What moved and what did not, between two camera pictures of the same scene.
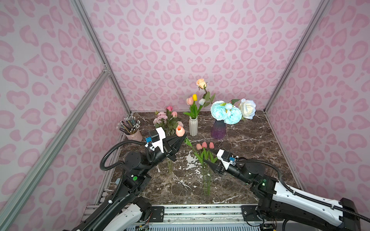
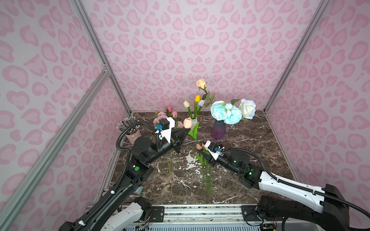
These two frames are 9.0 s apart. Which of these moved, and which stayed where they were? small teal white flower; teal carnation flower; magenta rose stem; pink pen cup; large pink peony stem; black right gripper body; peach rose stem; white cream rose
Moved: black right gripper body; magenta rose stem
Stayed: pink pen cup; large pink peony stem; white cream rose; peach rose stem; teal carnation flower; small teal white flower
